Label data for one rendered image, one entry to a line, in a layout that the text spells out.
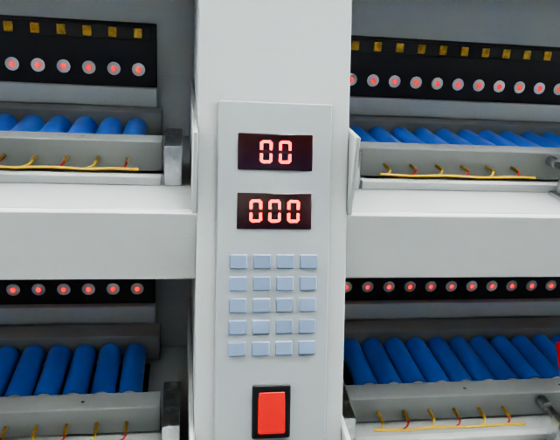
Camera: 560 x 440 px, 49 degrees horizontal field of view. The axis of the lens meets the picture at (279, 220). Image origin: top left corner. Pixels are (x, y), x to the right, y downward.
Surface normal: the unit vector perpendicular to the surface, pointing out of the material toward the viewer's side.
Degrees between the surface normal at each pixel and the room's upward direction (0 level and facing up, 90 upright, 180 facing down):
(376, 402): 109
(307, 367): 90
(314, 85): 90
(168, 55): 90
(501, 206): 19
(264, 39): 90
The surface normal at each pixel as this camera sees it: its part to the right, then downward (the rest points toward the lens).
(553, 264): 0.15, 0.37
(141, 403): 0.07, -0.93
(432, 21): 0.15, 0.05
